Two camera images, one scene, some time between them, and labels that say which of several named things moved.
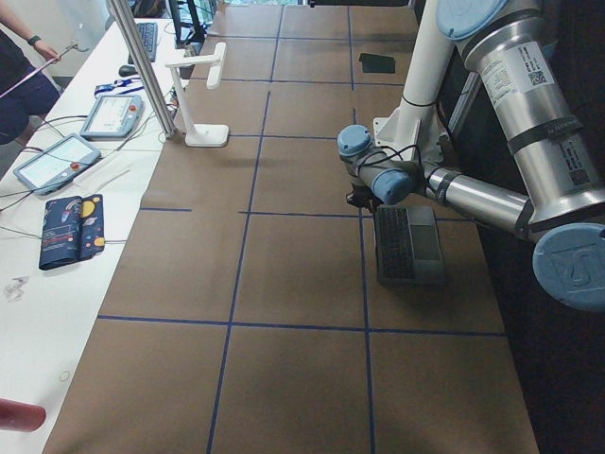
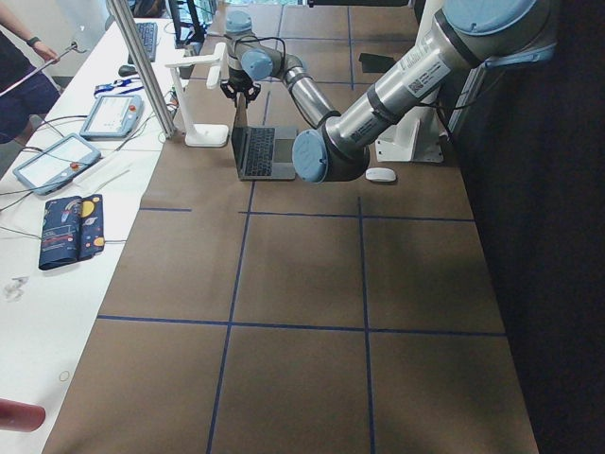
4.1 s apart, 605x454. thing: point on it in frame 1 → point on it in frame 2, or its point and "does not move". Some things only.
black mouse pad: [377, 63] does not move
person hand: [46, 53] does not move
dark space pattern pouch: [73, 230] does not move
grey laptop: [408, 246] → [261, 153]
